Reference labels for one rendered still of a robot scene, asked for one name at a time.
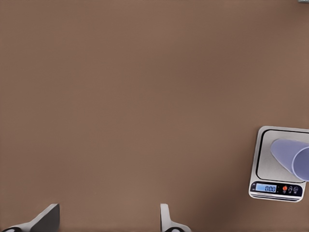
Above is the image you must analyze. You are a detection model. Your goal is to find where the silver digital kitchen scale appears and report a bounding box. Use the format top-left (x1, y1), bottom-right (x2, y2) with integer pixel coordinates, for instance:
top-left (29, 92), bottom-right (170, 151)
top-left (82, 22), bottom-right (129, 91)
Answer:
top-left (248, 125), bottom-right (309, 203)

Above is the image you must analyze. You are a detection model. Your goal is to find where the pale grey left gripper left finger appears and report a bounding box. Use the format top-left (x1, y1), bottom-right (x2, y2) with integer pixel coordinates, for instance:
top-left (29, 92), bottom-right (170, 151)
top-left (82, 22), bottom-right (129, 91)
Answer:
top-left (0, 203), bottom-right (60, 232)

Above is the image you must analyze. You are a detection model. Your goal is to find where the lavender plastic cup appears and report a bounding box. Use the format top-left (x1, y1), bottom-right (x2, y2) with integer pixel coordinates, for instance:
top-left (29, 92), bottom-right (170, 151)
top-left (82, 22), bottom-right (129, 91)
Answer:
top-left (270, 138), bottom-right (309, 182)

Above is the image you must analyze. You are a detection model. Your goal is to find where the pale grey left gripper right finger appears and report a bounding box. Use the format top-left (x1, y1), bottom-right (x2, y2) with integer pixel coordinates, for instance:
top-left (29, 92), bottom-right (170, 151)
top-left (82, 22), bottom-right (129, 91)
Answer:
top-left (160, 203), bottom-right (192, 232)

